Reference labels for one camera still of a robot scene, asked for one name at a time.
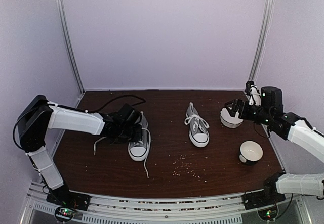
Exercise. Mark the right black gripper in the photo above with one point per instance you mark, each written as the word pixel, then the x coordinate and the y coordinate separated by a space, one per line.
pixel 237 102

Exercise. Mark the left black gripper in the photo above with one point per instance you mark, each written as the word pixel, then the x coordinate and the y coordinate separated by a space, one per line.
pixel 137 136

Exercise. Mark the grey sneaker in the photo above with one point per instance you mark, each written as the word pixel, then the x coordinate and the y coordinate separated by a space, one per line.
pixel 138 151
pixel 198 127

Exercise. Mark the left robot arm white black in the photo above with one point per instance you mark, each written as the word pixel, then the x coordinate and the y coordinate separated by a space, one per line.
pixel 41 115

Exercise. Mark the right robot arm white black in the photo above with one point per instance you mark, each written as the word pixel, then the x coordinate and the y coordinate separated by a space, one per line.
pixel 299 131

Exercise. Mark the white fluted ceramic bowl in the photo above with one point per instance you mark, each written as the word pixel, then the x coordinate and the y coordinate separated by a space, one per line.
pixel 229 121

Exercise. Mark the black and white bowl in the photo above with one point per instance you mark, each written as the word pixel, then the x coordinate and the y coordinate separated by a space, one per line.
pixel 250 153

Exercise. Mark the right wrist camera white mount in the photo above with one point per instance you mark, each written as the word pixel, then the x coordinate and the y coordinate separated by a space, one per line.
pixel 253 92

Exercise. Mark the front aluminium rail frame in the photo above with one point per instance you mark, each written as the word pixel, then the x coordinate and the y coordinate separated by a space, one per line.
pixel 213 209

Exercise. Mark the right aluminium frame post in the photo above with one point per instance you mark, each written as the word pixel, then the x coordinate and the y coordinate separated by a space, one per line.
pixel 261 44

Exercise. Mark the aluminium frame post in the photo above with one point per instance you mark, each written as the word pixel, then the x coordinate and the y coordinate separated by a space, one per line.
pixel 261 44
pixel 68 45

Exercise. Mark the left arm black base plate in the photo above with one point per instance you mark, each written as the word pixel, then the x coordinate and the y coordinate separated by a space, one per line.
pixel 71 200

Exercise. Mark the left aluminium frame post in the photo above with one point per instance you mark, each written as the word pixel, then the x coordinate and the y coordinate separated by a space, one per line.
pixel 68 45

